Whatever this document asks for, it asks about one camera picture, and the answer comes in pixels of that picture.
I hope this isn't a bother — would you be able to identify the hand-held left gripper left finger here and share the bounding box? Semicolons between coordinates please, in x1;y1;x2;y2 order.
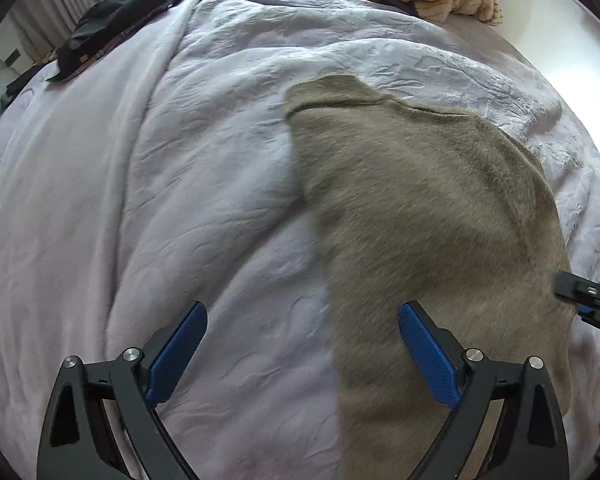
36;301;208;480

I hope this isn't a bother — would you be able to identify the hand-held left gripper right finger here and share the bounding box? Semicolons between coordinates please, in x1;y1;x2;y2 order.
398;301;571;480

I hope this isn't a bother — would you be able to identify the olive brown knit sweater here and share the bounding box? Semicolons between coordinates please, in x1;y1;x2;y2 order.
284;74;581;480

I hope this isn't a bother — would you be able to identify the lavender bed blanket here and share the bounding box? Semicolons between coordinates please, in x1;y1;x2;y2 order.
0;0;600;480

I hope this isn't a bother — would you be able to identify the dark green clothing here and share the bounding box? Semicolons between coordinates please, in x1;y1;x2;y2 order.
47;0;241;83

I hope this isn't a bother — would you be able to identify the grey curtain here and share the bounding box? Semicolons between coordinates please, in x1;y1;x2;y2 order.
10;0;116;61

